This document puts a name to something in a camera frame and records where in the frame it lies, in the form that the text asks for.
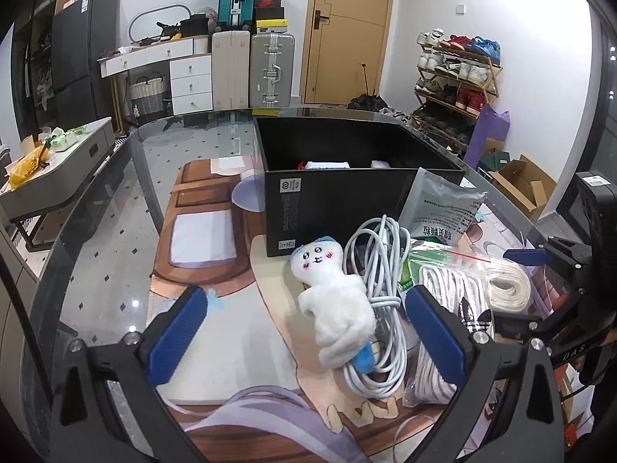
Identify silver suitcase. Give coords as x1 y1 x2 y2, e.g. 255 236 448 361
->
249 33 296 108

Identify white cable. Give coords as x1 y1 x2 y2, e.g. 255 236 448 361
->
341 215 411 400

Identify pile of dark shoes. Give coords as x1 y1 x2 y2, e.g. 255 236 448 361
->
347 94 410 121

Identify open cardboard box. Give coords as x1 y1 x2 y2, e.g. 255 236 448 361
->
487 154 557 223

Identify wooden door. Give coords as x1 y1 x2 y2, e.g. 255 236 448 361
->
300 0 397 106

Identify grey plastic packet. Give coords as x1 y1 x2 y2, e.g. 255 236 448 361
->
399 167 489 247

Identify wicker laundry basket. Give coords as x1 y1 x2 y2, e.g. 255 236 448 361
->
128 71 169 117

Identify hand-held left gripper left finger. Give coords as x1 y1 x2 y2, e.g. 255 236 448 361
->
51 284 209 463

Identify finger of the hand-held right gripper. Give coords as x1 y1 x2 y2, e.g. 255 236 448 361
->
460 293 588 344
502 235 595 277

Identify black bag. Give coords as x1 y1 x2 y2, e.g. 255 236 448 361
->
179 15 215 38

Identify white webbing strap roll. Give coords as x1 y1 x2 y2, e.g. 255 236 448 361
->
487 258 531 313

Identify dark open shelf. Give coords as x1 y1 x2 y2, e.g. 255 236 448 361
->
10 0 56 140

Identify beige suitcase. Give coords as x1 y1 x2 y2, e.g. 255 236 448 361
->
211 30 251 110

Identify white dresser with drawers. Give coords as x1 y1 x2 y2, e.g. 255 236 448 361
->
99 37 214 117

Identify yellow plastic bag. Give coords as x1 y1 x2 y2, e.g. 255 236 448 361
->
5 147 51 191

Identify black cardboard box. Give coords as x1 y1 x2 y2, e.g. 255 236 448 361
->
253 117 466 257

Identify green and white packets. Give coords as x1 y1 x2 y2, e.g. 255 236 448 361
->
48 125 88 152

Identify oval mirror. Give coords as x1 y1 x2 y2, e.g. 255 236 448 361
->
128 4 194 44

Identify white plush toy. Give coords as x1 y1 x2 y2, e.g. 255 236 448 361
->
289 235 378 374

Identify black refrigerator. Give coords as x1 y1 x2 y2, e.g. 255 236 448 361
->
51 0 121 131

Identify grey coffee table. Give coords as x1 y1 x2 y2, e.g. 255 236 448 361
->
0 116 117 252

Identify green plastic packet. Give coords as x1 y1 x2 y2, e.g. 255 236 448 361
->
399 246 454 295

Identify clear bag of white rope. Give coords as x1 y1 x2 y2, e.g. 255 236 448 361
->
404 251 497 406

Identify dark green box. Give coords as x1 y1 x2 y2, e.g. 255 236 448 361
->
477 149 514 172

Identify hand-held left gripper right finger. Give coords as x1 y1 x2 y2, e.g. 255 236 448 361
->
404 284 567 463

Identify printed cartoon mat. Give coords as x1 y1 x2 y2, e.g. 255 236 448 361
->
147 157 579 463

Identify purple yoga mat bag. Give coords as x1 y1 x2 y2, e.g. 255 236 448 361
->
464 103 511 169

